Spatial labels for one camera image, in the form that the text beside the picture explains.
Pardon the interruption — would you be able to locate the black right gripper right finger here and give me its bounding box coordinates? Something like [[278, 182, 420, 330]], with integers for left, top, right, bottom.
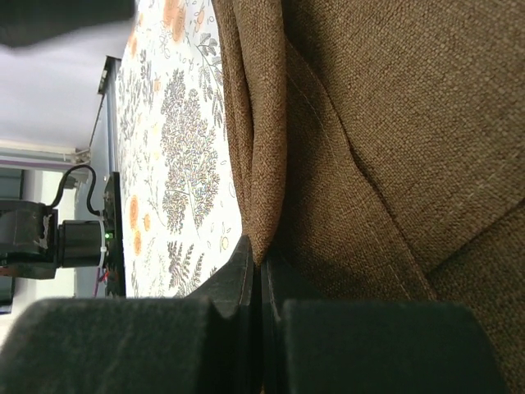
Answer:
[[261, 259, 507, 393]]

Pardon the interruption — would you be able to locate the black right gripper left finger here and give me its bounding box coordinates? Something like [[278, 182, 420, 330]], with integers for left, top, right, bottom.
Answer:
[[1, 237, 255, 393]]

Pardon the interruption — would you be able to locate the brown cloth napkin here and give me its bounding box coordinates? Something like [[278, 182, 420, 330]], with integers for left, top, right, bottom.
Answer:
[[213, 1, 524, 393]]

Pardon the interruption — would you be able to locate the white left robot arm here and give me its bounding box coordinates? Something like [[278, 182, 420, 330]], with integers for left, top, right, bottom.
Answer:
[[1, 164, 126, 298]]

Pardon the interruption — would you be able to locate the floral tablecloth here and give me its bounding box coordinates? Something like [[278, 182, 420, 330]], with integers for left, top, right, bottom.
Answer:
[[116, 1, 242, 298]]

